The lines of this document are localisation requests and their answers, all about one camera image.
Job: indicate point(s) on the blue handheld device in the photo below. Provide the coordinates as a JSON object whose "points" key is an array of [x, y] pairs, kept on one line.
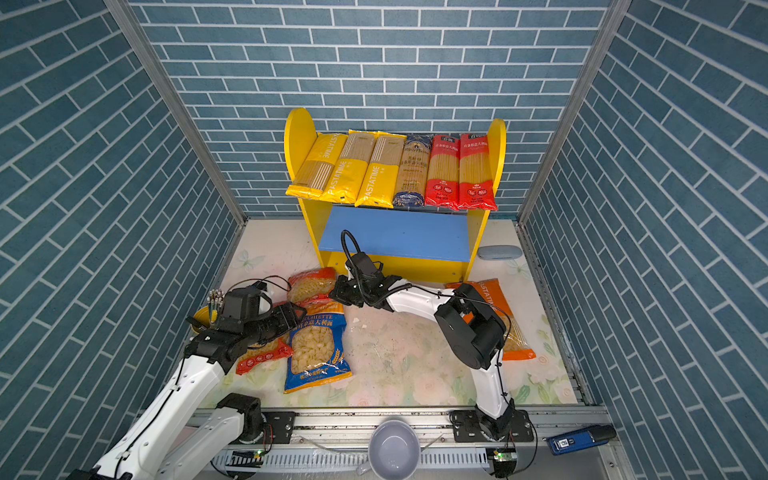
{"points": [[581, 439]]}

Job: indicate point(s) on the blue-top Moli pasta bag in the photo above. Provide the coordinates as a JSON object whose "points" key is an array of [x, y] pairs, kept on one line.
{"points": [[413, 170]]}

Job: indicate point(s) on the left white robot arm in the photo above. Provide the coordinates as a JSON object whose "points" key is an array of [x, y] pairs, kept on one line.
{"points": [[157, 446]]}

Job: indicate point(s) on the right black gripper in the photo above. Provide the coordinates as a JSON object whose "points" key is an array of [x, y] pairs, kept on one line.
{"points": [[338, 292]]}

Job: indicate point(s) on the blue shell pasta bag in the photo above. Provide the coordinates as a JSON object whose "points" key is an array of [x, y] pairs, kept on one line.
{"points": [[318, 354]]}

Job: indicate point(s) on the yellow spaghetti bag long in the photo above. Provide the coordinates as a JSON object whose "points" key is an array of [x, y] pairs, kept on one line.
{"points": [[350, 170]]}

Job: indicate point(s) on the red macaroni bag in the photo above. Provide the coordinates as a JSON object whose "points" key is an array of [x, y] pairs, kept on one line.
{"points": [[312, 284], [255, 355]]}

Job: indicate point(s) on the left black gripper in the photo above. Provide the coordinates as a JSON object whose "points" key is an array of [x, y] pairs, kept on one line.
{"points": [[286, 321]]}

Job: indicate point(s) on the orange pasta bag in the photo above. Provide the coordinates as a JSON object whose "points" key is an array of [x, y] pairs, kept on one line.
{"points": [[479, 325]]}

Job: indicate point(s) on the red spaghetti bag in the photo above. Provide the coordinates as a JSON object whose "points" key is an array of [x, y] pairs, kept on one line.
{"points": [[475, 178], [442, 186]]}

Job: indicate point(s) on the grey bowl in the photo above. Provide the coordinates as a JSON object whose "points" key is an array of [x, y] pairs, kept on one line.
{"points": [[393, 451]]}

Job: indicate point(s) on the grey oval case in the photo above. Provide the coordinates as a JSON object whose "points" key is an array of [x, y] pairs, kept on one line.
{"points": [[499, 252]]}

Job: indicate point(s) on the yellow pen cup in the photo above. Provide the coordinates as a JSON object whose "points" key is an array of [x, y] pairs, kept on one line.
{"points": [[207, 315]]}

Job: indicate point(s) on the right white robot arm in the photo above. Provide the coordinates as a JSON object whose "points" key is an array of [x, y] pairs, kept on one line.
{"points": [[494, 408]]}

